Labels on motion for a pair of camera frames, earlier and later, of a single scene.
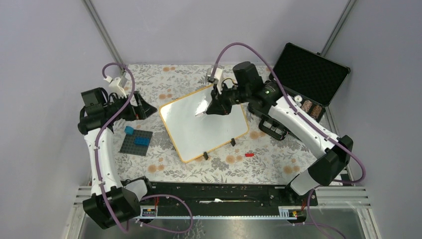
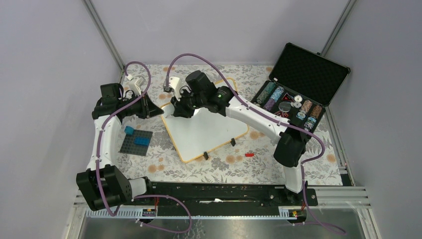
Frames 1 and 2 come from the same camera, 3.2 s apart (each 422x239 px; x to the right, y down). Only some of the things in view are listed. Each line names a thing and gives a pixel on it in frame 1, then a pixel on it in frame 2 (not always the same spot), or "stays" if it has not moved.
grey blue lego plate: x=136 y=143 stays
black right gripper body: x=231 y=95 to x=188 y=103
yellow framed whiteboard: x=193 y=136 stays
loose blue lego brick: x=129 y=130 stays
